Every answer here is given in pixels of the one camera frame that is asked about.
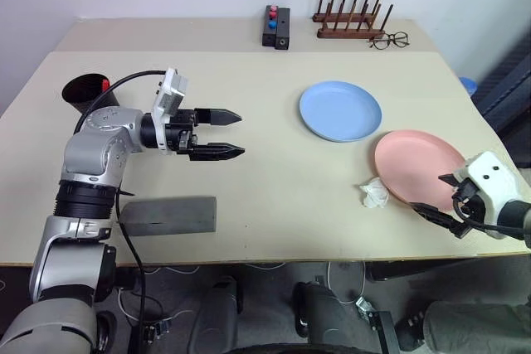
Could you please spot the black plastic cup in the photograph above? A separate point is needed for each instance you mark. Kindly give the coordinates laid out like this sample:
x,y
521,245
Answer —
x,y
83,88

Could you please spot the thin-framed clear eyeglasses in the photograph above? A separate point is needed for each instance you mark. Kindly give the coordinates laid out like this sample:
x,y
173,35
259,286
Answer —
x,y
378,43

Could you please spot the wooden peg rack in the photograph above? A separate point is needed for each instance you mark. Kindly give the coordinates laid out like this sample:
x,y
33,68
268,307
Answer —
x,y
348,33

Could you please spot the metal caster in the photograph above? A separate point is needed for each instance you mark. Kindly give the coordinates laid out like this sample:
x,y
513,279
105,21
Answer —
x,y
363,304

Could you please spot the light blue plate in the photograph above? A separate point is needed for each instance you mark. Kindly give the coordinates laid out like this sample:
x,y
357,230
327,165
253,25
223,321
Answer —
x,y
340,111

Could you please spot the crumpled white tissue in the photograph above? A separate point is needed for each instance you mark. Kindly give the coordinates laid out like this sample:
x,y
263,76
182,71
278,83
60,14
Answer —
x,y
375,194

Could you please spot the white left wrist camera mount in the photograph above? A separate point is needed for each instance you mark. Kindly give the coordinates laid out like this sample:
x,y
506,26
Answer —
x,y
165,84

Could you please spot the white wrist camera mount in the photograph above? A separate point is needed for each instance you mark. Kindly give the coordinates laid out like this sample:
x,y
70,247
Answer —
x,y
489,176
165,84

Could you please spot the black wheel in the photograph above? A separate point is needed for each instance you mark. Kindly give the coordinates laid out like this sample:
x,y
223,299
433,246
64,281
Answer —
x,y
108,329

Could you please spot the plain black box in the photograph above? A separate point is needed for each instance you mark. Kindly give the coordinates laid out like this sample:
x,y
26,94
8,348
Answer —
x,y
282,32

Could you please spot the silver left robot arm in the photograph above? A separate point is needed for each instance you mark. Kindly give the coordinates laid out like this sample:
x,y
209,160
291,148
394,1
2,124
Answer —
x,y
91,155

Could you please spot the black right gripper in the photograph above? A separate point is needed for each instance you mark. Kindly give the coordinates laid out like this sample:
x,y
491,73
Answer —
x,y
469,205

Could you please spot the pink plate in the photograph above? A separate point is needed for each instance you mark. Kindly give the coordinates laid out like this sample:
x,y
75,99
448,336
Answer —
x,y
415,163

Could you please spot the dark rounded shape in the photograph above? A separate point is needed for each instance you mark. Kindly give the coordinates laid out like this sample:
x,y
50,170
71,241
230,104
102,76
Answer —
x,y
323,316
211,316

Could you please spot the black box with coloured knobs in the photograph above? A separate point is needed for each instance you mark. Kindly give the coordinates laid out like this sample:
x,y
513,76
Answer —
x,y
269,39

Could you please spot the dark ribbed object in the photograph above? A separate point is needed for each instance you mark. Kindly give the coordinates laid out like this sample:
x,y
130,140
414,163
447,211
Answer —
x,y
514,97

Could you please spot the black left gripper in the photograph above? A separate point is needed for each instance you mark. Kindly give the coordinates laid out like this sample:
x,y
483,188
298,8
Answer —
x,y
180,134

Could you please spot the black table frame bar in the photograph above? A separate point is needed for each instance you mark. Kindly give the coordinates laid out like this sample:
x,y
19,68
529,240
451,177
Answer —
x,y
126,282
415,269

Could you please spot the red-capped black marker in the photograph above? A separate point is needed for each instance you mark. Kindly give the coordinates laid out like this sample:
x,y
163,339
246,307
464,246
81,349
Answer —
x,y
105,84

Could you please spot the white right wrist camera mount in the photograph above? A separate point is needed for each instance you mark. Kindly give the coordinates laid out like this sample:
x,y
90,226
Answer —
x,y
489,176

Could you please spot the black metal frame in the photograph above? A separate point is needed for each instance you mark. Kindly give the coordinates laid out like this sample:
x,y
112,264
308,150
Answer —
x,y
383,329

